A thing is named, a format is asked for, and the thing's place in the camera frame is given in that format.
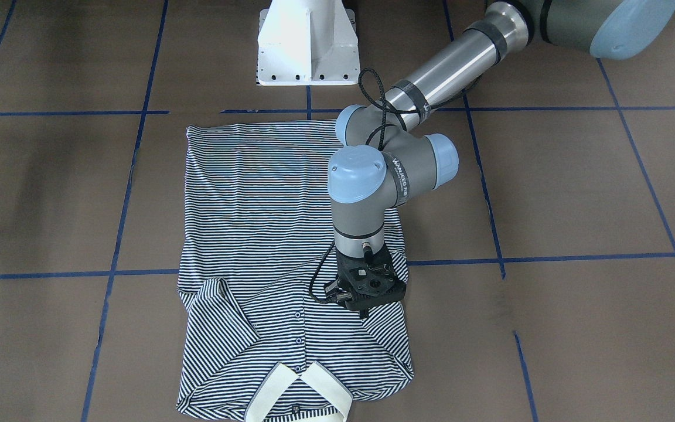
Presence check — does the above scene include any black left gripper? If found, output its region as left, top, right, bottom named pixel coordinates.
left=324, top=245, right=407, bottom=320

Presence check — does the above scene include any striped polo shirt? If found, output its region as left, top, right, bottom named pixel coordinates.
left=176, top=121, right=414, bottom=421

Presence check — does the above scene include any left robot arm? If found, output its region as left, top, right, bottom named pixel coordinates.
left=325, top=1, right=675, bottom=319

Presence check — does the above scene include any brown paper table cover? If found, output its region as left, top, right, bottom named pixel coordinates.
left=0, top=1, right=675, bottom=421

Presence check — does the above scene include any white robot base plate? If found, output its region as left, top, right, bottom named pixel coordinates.
left=255, top=1, right=360, bottom=86

